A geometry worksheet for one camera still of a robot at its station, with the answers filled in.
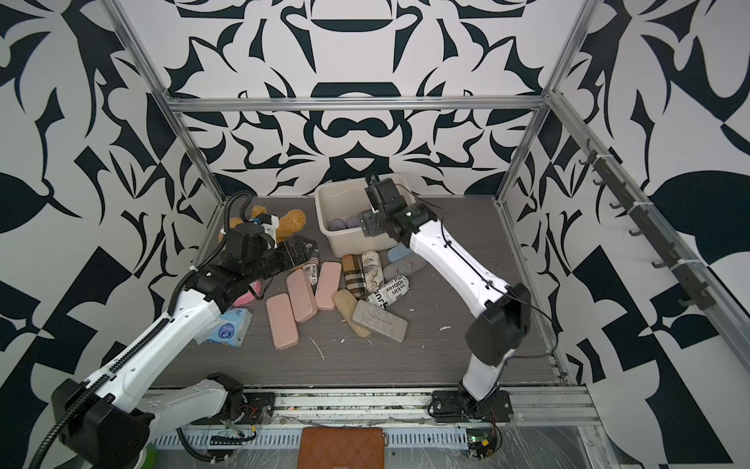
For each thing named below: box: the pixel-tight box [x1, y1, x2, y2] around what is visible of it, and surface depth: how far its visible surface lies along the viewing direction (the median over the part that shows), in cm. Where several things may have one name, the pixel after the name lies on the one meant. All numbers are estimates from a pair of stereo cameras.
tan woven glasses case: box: [332, 288, 373, 339], surface depth 89 cm
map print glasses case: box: [361, 250, 385, 293], surface depth 98 cm
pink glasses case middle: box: [286, 268, 319, 323], surface depth 91 cm
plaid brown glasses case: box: [341, 254, 369, 299], surface depth 97 cm
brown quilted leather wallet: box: [297, 426, 385, 469], surface depth 69 cm
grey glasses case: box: [382, 254, 428, 283], surface depth 98 cm
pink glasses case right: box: [314, 260, 342, 310], surface depth 95 cm
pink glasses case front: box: [265, 293, 300, 351], surface depth 88 cm
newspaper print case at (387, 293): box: [367, 274, 412, 309], surface depth 93 cm
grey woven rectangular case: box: [352, 298, 409, 342], surface depth 85 cm
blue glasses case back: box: [387, 244, 414, 263], surface depth 103 cm
